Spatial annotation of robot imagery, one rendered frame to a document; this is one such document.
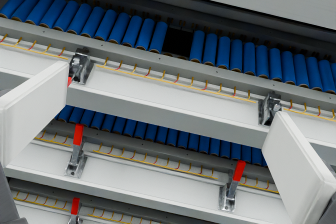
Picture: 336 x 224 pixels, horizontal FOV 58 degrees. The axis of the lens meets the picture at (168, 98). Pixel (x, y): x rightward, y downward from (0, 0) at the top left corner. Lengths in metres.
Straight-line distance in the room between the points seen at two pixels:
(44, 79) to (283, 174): 0.13
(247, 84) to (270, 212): 0.25
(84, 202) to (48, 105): 0.53
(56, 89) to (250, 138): 0.31
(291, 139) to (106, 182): 0.41
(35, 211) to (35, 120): 0.58
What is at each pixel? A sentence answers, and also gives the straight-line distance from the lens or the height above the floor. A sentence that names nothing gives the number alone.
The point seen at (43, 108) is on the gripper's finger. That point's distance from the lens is 0.17.
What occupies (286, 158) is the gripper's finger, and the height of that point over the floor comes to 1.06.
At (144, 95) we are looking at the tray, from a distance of 0.41.
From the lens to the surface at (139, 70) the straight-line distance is 0.43.
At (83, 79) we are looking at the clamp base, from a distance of 0.42.
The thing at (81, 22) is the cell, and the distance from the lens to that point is 0.48.
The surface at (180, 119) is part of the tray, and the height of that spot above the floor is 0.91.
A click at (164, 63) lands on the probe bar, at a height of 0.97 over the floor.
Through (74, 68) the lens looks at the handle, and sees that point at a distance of 0.41.
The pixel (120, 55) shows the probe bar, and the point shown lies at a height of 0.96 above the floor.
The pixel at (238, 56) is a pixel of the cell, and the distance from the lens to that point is 0.47.
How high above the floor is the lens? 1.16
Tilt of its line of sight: 34 degrees down
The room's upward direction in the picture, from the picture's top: 14 degrees clockwise
